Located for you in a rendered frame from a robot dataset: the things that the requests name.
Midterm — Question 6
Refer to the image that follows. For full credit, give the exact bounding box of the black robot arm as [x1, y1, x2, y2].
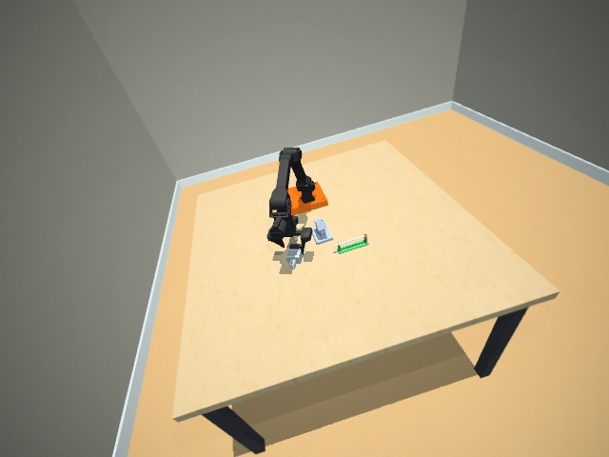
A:
[269, 148, 315, 240]

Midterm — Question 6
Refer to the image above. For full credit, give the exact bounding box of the green u-shaped rack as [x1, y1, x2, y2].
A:
[337, 237, 369, 254]

